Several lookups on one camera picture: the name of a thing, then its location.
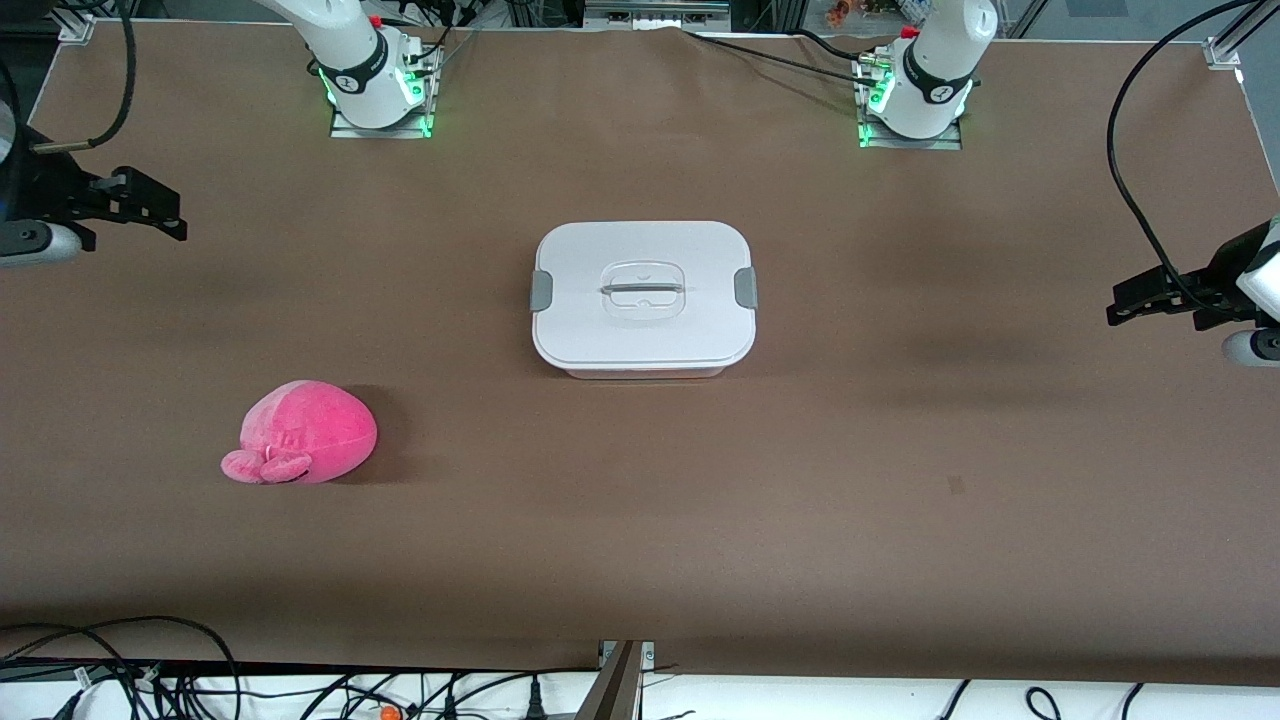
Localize white box lid grey latches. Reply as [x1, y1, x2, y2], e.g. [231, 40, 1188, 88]
[529, 221, 758, 375]

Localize pink plush toy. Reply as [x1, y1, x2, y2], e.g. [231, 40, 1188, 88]
[221, 379, 379, 486]

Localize pink translucent plastic box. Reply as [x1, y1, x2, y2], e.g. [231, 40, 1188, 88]
[562, 364, 729, 381]

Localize grey metal equipment box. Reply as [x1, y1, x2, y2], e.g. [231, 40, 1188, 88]
[583, 0, 733, 28]

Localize brown table cover sheet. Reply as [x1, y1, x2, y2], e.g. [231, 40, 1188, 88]
[0, 20, 1280, 687]

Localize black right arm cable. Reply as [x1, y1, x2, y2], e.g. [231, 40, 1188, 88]
[30, 0, 138, 153]

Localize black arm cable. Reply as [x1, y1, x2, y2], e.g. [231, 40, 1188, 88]
[30, 0, 138, 153]
[1105, 0, 1280, 313]

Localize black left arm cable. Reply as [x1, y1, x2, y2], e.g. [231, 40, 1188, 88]
[1105, 0, 1280, 313]

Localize aluminium corner frame post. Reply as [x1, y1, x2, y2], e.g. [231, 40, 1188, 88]
[1203, 0, 1280, 71]

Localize short black table cable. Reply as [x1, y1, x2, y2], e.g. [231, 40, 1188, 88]
[792, 27, 883, 63]

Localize looped black floor cable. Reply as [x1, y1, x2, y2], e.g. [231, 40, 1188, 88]
[0, 614, 243, 720]

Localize long black table cable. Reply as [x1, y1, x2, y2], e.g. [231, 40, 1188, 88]
[683, 28, 891, 83]

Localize aluminium frame profile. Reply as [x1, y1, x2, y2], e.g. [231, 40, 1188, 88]
[575, 640, 657, 720]

